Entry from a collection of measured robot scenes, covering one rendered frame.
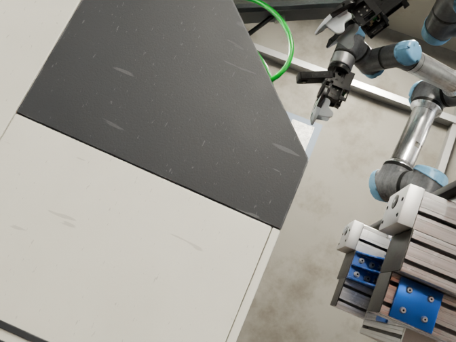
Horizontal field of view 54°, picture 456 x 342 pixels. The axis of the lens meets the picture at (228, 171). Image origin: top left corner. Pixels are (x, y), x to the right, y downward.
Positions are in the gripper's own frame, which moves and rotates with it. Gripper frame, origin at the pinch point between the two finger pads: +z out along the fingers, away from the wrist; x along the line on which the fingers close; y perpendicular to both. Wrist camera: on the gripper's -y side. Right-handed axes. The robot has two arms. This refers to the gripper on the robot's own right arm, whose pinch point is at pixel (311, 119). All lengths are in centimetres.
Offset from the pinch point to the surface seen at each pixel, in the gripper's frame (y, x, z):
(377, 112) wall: 85, 245, -136
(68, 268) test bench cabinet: -37, -43, 65
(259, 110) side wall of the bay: -16, -43, 21
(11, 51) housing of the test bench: -68, -43, 31
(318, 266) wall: 83, 245, 13
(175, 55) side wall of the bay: -37, -43, 17
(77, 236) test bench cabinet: -38, -43, 59
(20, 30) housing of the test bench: -68, -43, 26
